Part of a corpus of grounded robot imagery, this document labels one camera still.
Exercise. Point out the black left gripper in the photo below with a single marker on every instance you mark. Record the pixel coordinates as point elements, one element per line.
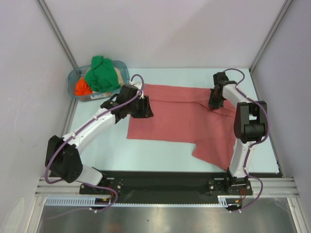
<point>146,111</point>

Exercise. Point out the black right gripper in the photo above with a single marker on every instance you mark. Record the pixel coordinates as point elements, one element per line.
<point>213,105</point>

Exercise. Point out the pink polo shirt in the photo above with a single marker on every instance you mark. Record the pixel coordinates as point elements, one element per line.
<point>182,114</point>

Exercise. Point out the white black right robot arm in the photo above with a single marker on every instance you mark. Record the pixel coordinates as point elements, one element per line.
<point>251,127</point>

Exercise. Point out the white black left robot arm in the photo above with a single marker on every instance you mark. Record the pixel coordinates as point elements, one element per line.
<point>63,156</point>

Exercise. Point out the beige t shirt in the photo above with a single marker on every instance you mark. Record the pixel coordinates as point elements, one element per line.
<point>119,75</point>

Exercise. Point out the green t shirt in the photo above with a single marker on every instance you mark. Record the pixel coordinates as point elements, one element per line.
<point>102,76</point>

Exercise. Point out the clear blue plastic bin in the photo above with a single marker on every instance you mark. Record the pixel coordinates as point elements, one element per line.
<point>76,74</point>

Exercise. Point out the orange t shirt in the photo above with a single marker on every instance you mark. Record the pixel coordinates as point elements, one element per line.
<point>82,88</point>

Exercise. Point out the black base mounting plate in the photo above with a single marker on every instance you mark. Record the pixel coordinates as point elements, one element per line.
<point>168,187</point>

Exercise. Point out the white slotted cable duct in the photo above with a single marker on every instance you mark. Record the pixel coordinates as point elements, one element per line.
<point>93,202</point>

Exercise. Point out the aluminium frame rail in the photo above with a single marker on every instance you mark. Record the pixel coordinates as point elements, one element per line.
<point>272,188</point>

